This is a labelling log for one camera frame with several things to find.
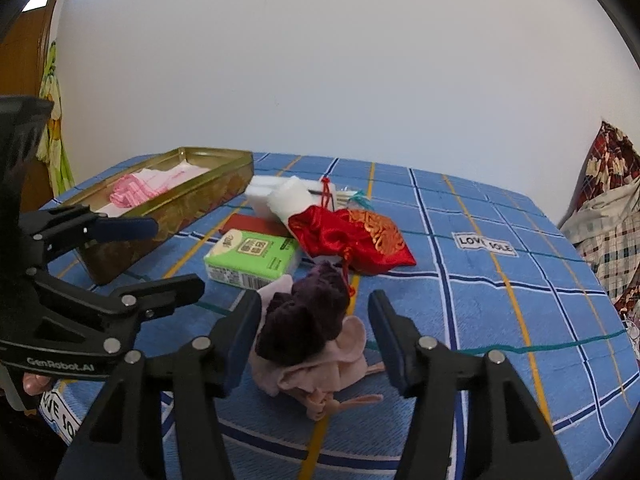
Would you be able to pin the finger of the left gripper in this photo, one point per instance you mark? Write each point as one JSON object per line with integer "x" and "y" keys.
{"x": 54, "y": 232}
{"x": 161, "y": 297}

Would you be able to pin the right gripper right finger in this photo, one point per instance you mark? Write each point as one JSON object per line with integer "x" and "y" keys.
{"x": 508, "y": 436}

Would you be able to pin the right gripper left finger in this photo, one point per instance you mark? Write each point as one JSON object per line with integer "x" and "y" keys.
{"x": 121, "y": 436}

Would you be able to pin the green tissue pack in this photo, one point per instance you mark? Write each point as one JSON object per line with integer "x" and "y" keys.
{"x": 251, "y": 260}

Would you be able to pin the dark red wallet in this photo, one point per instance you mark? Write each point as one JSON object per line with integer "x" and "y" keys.
{"x": 243, "y": 222}

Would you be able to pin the gold metal tin tray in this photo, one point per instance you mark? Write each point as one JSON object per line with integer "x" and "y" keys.
{"x": 226, "y": 175}

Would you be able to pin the dark purple scrunchie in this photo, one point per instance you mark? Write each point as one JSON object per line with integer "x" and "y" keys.
{"x": 299, "y": 323}

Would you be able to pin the light pink drawstring pouch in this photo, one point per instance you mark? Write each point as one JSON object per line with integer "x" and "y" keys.
{"x": 315, "y": 382}

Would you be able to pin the white foam sponge block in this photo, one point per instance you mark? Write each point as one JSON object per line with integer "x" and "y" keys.
{"x": 260, "y": 187}

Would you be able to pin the red gold embroidered pouch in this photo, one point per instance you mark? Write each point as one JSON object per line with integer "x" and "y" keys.
{"x": 365, "y": 241}

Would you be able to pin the white sock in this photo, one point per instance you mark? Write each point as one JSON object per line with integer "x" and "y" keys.
{"x": 291, "y": 197}

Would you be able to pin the cotton swab packet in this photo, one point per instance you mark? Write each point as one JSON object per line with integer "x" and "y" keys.
{"x": 346, "y": 198}

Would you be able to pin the person's left hand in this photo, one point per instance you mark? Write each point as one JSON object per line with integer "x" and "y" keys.
{"x": 34, "y": 384}

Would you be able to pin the green yellow hanging cloth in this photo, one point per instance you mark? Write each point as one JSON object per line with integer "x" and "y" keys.
{"x": 51, "y": 149}

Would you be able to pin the pink knitted baby clothes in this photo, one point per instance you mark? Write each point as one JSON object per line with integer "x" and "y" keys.
{"x": 132, "y": 190}

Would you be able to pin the brown wooden door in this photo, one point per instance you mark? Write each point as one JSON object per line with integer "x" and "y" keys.
{"x": 23, "y": 53}

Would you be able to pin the patterned quilt pile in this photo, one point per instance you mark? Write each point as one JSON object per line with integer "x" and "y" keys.
{"x": 604, "y": 221}

